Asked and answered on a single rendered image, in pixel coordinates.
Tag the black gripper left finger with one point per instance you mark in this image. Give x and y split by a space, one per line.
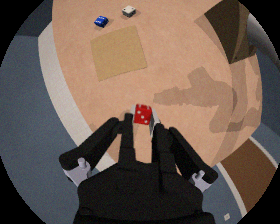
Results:
79 162

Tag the red die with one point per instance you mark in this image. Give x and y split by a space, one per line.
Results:
142 114

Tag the blue die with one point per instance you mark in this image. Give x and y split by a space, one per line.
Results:
101 21

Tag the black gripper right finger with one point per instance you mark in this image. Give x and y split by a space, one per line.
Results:
189 163

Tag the white die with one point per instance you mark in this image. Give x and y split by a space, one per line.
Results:
129 11

